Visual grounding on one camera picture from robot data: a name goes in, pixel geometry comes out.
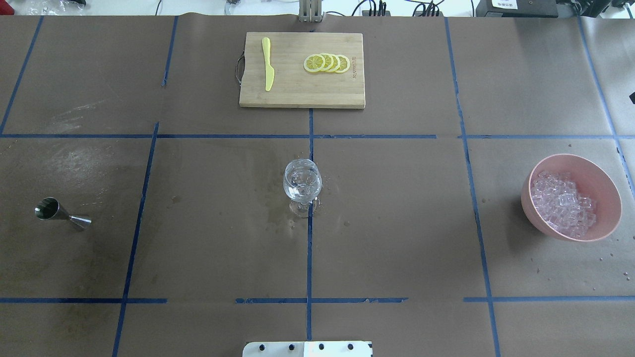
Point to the steel double jigger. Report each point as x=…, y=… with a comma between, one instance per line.
x=49, y=209

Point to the clear wine glass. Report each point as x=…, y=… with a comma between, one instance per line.
x=302, y=184

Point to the pile of ice cubes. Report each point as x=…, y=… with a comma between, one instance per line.
x=559, y=202

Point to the bamboo cutting board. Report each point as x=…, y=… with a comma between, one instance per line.
x=294, y=87

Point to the lemon slice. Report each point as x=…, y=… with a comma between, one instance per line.
x=327, y=63
x=343, y=64
x=335, y=63
x=314, y=63

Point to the front lemon slice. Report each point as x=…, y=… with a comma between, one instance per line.
x=314, y=63

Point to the yellow plastic knife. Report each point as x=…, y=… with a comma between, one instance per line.
x=269, y=70

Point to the back lemon slice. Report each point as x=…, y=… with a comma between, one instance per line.
x=343, y=64

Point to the black box device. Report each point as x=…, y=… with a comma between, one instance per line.
x=517, y=8

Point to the pink bowl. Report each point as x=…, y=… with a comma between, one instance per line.
x=592, y=180

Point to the clear plastic bag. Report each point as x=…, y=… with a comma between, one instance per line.
x=52, y=7

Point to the aluminium frame post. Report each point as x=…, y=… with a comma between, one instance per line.
x=310, y=11

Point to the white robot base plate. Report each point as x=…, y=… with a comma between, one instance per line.
x=309, y=349

